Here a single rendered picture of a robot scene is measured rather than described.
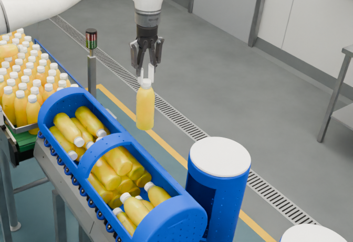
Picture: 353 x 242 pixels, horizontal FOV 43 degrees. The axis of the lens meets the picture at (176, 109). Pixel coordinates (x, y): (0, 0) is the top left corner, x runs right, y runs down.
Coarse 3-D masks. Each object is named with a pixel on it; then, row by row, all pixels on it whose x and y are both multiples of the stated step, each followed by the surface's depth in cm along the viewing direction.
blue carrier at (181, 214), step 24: (72, 96) 206; (48, 120) 205; (96, 144) 173; (120, 144) 174; (72, 168) 179; (96, 192) 166; (144, 192) 186; (168, 192) 178; (168, 216) 145; (192, 216) 153; (144, 240) 145; (168, 240) 151; (192, 240) 161
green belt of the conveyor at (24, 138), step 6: (6, 126) 230; (12, 132) 226; (24, 132) 226; (18, 138) 222; (24, 138) 223; (30, 138) 223; (18, 144) 219; (24, 144) 220; (30, 144) 222; (18, 150) 223; (24, 150) 221
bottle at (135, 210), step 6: (126, 198) 164; (132, 198) 162; (126, 204) 161; (132, 204) 160; (138, 204) 160; (126, 210) 160; (132, 210) 158; (138, 210) 157; (144, 210) 158; (132, 216) 158; (138, 216) 156; (144, 216) 155; (132, 222) 159; (138, 222) 155
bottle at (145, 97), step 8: (144, 88) 168; (144, 96) 169; (152, 96) 170; (136, 104) 174; (144, 104) 170; (152, 104) 172; (136, 112) 175; (144, 112) 172; (152, 112) 174; (136, 120) 177; (144, 120) 174; (152, 120) 176; (144, 128) 176
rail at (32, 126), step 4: (28, 124) 219; (32, 124) 220; (36, 124) 221; (16, 128) 216; (20, 128) 217; (24, 128) 218; (28, 128) 219; (32, 128) 221; (16, 132) 216; (20, 132) 218
